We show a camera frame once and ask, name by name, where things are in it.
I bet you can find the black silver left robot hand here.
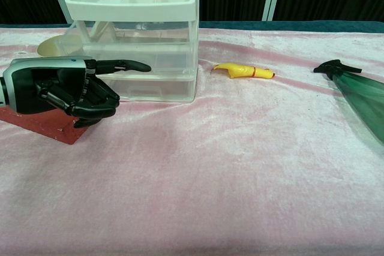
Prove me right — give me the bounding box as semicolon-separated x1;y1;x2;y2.
2;56;152;128

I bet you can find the yellow rubber chicken toy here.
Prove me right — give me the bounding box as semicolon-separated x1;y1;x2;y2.
212;62;276;79

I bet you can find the translucent plastic drawer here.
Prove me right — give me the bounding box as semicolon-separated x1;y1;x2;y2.
103;74;196;101
64;20;193;46
80;43;196;77

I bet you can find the red brick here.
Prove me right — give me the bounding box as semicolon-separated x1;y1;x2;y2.
0;106;91;146

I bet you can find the pink velvet cloth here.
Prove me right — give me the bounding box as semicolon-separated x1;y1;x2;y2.
0;26;384;256

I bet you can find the white plastic drawer organizer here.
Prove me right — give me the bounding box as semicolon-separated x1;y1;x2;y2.
65;0;201;103

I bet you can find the green spray bottle black trigger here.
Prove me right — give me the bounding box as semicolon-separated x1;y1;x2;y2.
313;59;384;146

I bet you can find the beige round plate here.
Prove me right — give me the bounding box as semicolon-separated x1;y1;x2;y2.
36;35;83;58

